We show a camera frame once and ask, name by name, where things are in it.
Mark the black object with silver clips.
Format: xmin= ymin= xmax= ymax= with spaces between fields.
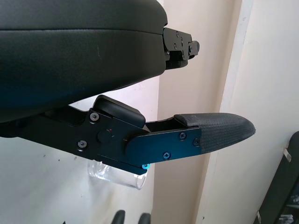
xmin=256 ymin=131 xmax=299 ymax=224

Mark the clear glass cup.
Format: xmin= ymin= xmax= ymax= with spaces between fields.
xmin=87 ymin=160 xmax=148 ymax=191

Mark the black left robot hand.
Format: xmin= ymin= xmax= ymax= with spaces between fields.
xmin=0 ymin=0 xmax=256 ymax=224

